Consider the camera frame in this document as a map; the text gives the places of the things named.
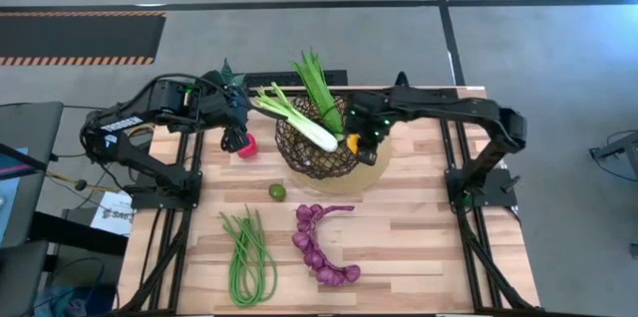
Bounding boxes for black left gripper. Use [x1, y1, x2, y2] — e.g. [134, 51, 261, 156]
[200, 86, 251, 154]

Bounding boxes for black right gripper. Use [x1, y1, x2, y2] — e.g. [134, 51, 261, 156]
[344, 91, 396, 166]

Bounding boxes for red bell pepper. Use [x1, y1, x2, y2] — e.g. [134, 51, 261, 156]
[236, 132, 259, 160]

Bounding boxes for green long beans bundle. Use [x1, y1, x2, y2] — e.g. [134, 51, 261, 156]
[218, 204, 279, 308]

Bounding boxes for round wooden board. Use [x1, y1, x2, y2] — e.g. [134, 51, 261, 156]
[287, 127, 394, 195]

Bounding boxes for green snake plant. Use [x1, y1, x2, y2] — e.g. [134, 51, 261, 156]
[217, 57, 246, 89]

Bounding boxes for white green leek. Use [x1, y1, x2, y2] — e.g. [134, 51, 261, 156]
[250, 81, 340, 155]

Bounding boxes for green lime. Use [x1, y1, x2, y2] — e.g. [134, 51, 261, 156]
[267, 182, 288, 203]

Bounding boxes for green chive bundle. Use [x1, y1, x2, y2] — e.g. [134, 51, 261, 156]
[290, 49, 346, 140]

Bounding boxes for black keyboard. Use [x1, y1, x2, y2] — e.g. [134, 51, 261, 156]
[242, 69, 349, 89]

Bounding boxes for purple onion braid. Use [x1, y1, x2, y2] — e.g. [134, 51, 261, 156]
[291, 202, 362, 288]

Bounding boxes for white printed paper sheet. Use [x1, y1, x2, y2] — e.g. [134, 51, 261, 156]
[90, 190, 136, 238]

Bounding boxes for hazard striped floor mat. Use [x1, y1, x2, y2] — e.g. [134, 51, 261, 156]
[0, 11, 167, 67]

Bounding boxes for black side desk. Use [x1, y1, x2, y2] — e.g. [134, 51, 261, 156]
[0, 101, 65, 317]

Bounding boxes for black metal stand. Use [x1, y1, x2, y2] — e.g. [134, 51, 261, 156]
[588, 129, 638, 182]

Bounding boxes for dark wire basket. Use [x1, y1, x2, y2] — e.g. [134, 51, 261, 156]
[274, 94, 361, 180]

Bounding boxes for black aluminium frame rails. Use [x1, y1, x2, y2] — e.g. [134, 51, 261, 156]
[115, 125, 206, 314]
[437, 117, 538, 312]

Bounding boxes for yellow cable bundle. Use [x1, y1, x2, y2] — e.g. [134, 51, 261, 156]
[45, 170, 124, 194]

